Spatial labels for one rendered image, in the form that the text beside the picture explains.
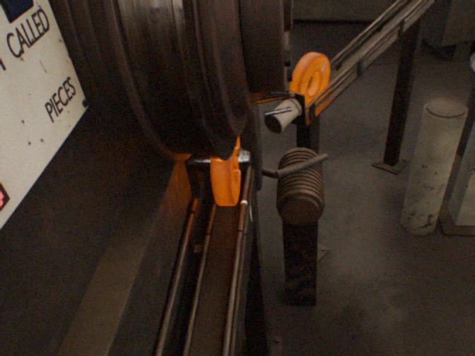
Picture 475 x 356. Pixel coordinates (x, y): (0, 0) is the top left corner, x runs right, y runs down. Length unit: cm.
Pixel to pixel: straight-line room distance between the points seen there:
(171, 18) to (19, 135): 17
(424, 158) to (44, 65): 132
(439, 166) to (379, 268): 41
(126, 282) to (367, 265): 123
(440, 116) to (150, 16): 117
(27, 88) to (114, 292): 26
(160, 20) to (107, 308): 32
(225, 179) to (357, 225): 114
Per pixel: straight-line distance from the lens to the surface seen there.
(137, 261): 59
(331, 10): 349
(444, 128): 152
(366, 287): 164
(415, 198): 171
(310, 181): 120
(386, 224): 185
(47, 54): 48
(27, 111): 44
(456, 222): 188
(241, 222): 83
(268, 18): 52
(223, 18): 49
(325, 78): 130
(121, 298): 57
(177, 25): 44
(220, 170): 73
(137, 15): 46
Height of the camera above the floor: 131
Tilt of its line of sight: 40 degrees down
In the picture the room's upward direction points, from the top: 7 degrees counter-clockwise
